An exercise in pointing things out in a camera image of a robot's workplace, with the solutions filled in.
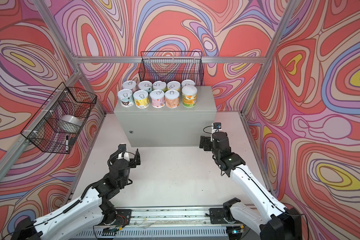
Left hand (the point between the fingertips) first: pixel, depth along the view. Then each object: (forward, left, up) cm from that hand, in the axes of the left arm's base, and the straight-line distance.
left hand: (130, 149), depth 79 cm
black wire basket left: (+4, +31, +16) cm, 36 cm away
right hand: (+4, -43, +2) cm, 43 cm away
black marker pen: (-4, +27, +8) cm, 29 cm away
